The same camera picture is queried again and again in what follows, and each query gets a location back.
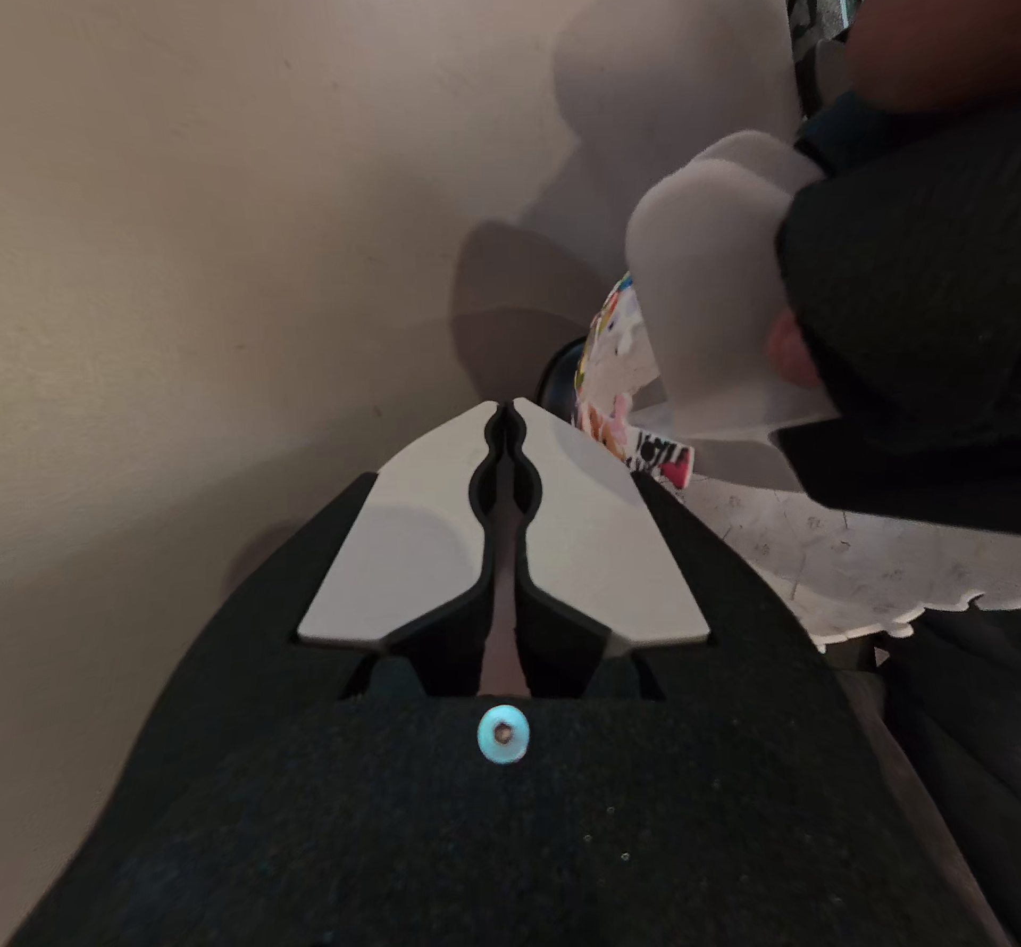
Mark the colourful puzzle ball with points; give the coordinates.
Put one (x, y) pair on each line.
(894, 564)

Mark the black ball stand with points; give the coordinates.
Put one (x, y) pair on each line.
(555, 373)

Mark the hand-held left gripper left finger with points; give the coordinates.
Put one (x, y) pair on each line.
(399, 564)

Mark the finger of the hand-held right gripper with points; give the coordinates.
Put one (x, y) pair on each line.
(710, 293)

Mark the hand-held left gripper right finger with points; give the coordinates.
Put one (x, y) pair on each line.
(614, 564)

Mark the person's right hand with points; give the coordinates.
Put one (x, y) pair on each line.
(942, 22)

